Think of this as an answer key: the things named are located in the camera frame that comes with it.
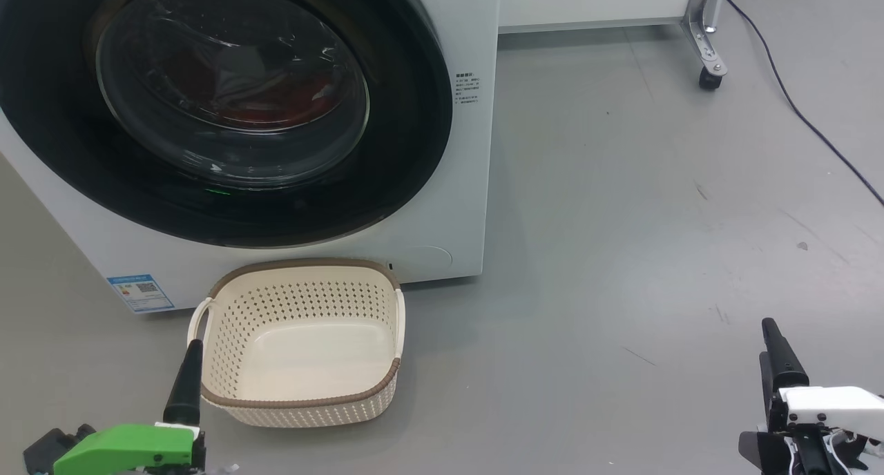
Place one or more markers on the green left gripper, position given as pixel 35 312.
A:
pixel 131 451

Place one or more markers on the white front-load washing machine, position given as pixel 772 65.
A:
pixel 442 206

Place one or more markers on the cream perforated basket brown rim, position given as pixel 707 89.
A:
pixel 304 351

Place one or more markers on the blue energy label sticker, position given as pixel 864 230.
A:
pixel 140 293

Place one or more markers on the small printed text label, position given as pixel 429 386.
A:
pixel 467 88

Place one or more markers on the black round glass washer door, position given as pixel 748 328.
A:
pixel 407 116

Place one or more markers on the red and white jersey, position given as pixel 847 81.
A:
pixel 269 109

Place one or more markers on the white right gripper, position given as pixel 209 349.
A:
pixel 836 406

